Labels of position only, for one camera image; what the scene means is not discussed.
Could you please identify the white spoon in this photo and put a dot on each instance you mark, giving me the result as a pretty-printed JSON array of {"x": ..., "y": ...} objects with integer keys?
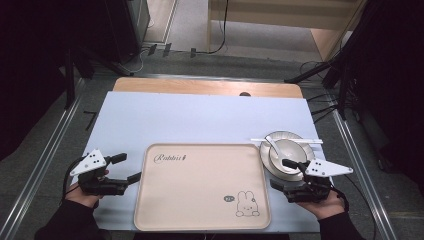
[{"x": 273, "y": 144}]

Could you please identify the beige tray with rabbit print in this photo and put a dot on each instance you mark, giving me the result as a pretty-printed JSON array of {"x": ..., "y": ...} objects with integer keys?
[{"x": 200, "y": 190}]

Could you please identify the white chopsticks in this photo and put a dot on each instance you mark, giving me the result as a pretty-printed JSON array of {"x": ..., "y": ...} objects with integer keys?
[{"x": 310, "y": 141}]

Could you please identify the white bowl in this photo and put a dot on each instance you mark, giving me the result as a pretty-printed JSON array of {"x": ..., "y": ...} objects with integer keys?
[{"x": 291, "y": 151}]

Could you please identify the dark cabinet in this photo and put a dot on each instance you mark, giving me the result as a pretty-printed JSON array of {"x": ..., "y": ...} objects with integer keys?
[{"x": 125, "y": 26}]

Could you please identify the black metal stand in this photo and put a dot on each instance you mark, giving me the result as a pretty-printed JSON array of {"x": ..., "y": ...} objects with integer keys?
[
  {"x": 76, "y": 76},
  {"x": 333, "y": 76}
]

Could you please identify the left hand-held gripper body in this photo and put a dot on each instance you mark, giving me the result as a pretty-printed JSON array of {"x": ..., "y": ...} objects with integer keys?
[{"x": 89, "y": 163}]

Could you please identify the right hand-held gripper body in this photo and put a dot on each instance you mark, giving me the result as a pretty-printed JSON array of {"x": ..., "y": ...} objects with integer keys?
[{"x": 325, "y": 169}]

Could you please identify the person's right hand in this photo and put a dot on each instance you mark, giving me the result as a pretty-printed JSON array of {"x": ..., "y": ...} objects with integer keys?
[{"x": 328, "y": 206}]

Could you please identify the person's left hand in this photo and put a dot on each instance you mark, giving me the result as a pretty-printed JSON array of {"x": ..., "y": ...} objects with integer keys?
[{"x": 83, "y": 200}]

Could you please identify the metal floor rail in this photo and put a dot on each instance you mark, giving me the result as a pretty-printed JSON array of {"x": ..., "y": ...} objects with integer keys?
[
  {"x": 363, "y": 166},
  {"x": 43, "y": 160}
]

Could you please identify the light wooden furniture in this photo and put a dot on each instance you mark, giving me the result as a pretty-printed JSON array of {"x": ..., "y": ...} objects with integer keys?
[{"x": 283, "y": 13}]

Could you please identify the pale blue table mat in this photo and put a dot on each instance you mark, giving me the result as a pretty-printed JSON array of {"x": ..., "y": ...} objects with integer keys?
[{"x": 186, "y": 116}]

